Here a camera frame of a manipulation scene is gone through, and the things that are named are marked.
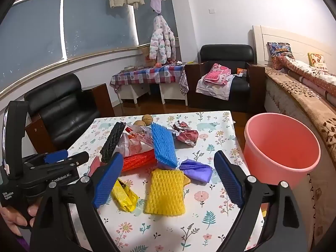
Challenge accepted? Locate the yellow floral pillow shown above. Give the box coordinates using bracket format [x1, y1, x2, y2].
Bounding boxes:
[308, 52, 328, 72]

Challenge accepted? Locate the bed with brown floral cover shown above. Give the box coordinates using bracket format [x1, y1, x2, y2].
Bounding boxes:
[264, 66, 336, 252]

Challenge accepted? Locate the purple hat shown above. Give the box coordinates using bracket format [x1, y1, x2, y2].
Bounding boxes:
[150, 0, 166, 13]

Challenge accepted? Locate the crumpled dark red wrapper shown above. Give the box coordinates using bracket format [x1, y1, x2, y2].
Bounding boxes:
[172, 121, 198, 147]

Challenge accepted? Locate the red and white plastic bag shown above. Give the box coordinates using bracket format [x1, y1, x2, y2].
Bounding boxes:
[115, 123, 158, 158]

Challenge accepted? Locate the white printed sheet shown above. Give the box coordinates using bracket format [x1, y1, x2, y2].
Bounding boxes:
[196, 73, 237, 101]

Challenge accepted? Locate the white printed puffer jacket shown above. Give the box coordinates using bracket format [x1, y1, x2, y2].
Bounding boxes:
[149, 14, 177, 64]

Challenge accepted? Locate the white side table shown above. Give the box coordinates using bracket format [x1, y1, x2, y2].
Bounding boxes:
[159, 83, 188, 106]
[119, 83, 151, 104]

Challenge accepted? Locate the pink dotted quilt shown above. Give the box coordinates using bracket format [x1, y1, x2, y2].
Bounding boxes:
[273, 55, 336, 97]

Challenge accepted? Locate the blue foam net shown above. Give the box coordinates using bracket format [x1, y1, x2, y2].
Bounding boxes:
[151, 122, 179, 169]

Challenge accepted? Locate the pink folded blanket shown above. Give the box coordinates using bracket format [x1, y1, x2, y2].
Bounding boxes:
[202, 63, 232, 87]

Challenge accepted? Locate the floral white tablecloth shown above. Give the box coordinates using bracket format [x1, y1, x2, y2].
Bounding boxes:
[62, 110, 265, 252]

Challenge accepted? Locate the small red wrapper piece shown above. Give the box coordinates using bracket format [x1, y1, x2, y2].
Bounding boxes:
[85, 155, 101, 176]

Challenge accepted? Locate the yellow crumpled wrapper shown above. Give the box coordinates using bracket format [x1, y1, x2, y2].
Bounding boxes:
[111, 178, 139, 213]

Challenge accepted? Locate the white wooden headboard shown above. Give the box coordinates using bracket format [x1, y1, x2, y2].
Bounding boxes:
[252, 25, 336, 70]

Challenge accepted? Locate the black foam net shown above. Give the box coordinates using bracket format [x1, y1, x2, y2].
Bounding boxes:
[100, 122, 126, 163]

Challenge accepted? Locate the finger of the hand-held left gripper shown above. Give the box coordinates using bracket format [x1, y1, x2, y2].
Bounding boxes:
[39, 151, 90, 172]
[43, 149, 69, 164]

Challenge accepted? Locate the pink plastic bucket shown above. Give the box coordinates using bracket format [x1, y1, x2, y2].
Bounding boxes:
[244, 112, 321, 188]

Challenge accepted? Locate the plaid heart tablecloth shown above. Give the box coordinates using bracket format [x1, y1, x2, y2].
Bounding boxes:
[110, 63, 189, 96]

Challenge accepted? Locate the window with grey blinds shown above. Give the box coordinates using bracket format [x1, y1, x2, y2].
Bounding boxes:
[0, 0, 179, 97]

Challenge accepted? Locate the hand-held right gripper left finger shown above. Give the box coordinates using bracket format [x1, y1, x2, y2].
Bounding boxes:
[29, 152, 124, 252]

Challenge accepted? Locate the black leather armchair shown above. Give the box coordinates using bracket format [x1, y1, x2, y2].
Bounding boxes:
[24, 73, 116, 153]
[185, 44, 266, 114]

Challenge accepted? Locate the person's left hand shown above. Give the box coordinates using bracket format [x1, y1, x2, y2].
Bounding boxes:
[0, 198, 42, 237]

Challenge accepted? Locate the red foam net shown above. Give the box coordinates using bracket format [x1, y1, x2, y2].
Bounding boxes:
[121, 150, 158, 172]

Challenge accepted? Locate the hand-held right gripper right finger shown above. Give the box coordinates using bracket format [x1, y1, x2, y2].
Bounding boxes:
[213, 150, 312, 252]

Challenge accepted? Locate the yellow foam net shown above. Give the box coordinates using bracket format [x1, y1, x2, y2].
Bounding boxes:
[144, 168, 186, 217]

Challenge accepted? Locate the colourful printed pillow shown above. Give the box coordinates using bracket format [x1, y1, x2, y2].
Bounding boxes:
[267, 42, 293, 70]

